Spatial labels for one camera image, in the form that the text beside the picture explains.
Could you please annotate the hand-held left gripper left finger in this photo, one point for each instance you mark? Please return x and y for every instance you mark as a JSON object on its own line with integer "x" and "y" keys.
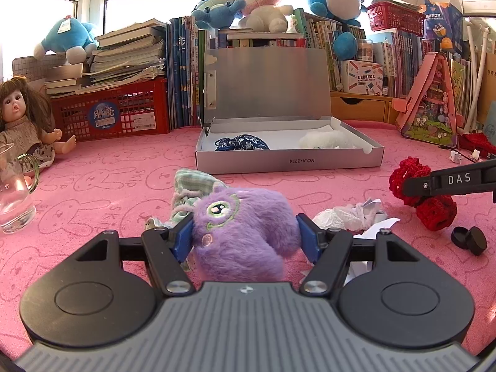
{"x": 182, "y": 236}

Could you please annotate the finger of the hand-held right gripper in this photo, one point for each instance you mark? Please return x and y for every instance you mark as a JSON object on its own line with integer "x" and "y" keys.
{"x": 414, "y": 189}

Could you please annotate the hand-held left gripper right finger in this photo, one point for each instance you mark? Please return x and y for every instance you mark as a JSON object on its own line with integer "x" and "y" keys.
{"x": 308, "y": 240}

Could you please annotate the red knitted pouch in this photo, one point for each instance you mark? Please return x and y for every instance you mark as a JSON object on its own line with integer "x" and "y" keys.
{"x": 436, "y": 211}

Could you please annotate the white tissue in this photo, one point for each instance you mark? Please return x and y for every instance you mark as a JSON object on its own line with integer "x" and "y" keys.
{"x": 333, "y": 219}

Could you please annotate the green checked cloth pouch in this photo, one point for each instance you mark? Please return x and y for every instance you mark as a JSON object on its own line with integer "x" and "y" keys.
{"x": 193, "y": 184}

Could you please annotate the purple plush toy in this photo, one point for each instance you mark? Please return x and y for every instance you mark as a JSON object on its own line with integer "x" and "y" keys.
{"x": 240, "y": 232}

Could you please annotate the white paper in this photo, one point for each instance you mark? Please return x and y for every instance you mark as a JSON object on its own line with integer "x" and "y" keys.
{"x": 368, "y": 228}

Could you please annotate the white fluffy plush toy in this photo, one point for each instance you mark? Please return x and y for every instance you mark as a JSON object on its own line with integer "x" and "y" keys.
{"x": 325, "y": 139}

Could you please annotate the blue floral cloth pouch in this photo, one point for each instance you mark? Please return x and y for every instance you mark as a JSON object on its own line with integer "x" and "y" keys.
{"x": 244, "y": 142}

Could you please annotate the silver cardboard box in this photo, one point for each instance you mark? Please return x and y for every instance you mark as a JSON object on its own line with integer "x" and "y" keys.
{"x": 271, "y": 81}

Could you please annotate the red knitted cloth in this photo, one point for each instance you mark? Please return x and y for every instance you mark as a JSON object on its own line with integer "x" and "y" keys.
{"x": 478, "y": 143}

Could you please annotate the teal notebook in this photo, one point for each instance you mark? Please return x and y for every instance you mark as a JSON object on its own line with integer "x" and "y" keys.
{"x": 490, "y": 124}

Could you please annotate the black round case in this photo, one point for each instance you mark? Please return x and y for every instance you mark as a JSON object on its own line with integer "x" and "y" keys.
{"x": 477, "y": 242}

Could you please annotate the pink triangular toy house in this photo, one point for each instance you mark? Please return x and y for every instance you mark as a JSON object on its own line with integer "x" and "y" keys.
{"x": 430, "y": 116}

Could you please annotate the pink bunny-print blanket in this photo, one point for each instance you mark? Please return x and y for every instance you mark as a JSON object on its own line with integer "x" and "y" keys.
{"x": 116, "y": 170}

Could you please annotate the wooden drawer organizer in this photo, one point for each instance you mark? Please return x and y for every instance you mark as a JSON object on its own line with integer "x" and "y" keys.
{"x": 360, "y": 106}

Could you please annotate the brown cardboard sheet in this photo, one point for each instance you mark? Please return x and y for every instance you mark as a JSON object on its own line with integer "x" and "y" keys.
{"x": 489, "y": 81}

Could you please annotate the white pipe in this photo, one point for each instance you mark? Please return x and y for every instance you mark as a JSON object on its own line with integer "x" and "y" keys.
{"x": 474, "y": 69}

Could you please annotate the black binder clip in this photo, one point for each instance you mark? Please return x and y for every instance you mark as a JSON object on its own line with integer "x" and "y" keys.
{"x": 207, "y": 128}

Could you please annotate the white printed carton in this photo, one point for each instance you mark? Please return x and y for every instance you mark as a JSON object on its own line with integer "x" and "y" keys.
{"x": 362, "y": 77}

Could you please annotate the row of colourful books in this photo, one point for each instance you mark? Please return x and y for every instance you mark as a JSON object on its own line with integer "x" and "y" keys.
{"x": 399, "y": 62}

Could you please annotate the large red plastic basket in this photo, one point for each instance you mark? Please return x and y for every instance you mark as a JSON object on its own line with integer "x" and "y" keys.
{"x": 116, "y": 112}

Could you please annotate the dark blue printed carton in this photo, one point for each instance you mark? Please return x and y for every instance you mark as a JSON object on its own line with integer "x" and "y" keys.
{"x": 441, "y": 23}

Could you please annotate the row of blue books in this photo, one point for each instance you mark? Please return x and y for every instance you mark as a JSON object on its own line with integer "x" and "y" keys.
{"x": 184, "y": 73}

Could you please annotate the small red plastic basket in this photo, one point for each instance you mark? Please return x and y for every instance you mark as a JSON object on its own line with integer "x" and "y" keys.
{"x": 395, "y": 19}

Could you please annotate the glass pitcher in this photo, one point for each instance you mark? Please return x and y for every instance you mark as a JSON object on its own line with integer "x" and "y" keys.
{"x": 13, "y": 197}

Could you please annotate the stack of lying books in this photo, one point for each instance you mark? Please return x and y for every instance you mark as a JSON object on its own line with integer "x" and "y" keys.
{"x": 124, "y": 58}

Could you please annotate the brown-haired doll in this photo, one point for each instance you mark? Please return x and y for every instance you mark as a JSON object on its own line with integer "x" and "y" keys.
{"x": 23, "y": 124}

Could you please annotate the light blue animal plush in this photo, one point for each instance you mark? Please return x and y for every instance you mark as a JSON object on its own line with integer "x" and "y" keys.
{"x": 215, "y": 11}

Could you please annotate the grey grid board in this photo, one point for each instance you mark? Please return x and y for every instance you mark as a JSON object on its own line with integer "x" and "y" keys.
{"x": 27, "y": 68}

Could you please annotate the blue plush toy white feet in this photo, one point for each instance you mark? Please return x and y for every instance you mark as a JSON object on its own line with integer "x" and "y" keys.
{"x": 66, "y": 38}

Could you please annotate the pink-hooded white bunny plush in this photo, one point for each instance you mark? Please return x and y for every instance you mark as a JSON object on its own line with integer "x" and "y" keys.
{"x": 259, "y": 0}

